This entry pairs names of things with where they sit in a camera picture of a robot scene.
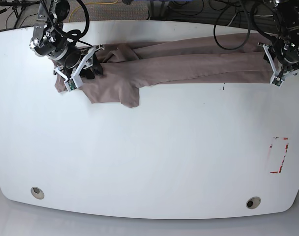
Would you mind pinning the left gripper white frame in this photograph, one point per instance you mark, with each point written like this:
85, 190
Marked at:
285, 64

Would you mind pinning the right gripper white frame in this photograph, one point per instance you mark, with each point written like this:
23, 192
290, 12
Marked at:
77, 63

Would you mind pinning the mauve T-shirt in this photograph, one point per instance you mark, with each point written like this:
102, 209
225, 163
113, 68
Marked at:
129, 67

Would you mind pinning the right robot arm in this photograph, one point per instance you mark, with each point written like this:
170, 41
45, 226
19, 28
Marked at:
49, 39

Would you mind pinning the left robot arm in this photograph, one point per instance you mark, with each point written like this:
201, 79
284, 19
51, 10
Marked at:
286, 16

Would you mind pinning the black tripod stand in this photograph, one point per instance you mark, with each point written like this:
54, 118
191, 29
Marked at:
17, 7

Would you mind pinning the red tape marking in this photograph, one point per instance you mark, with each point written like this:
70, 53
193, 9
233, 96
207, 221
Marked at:
277, 154

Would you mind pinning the left table grommet hole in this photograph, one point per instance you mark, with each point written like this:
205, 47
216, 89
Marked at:
37, 193

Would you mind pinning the table grommet hole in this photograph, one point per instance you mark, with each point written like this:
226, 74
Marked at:
37, 193
253, 202

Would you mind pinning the right table grommet hole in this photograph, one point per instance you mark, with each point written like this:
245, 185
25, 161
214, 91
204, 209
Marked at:
253, 202

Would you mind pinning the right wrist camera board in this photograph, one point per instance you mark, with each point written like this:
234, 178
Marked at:
70, 85

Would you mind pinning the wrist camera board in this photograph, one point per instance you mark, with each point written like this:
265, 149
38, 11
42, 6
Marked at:
278, 82
70, 85

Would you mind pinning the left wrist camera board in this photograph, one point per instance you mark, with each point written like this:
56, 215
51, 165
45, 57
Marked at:
278, 82

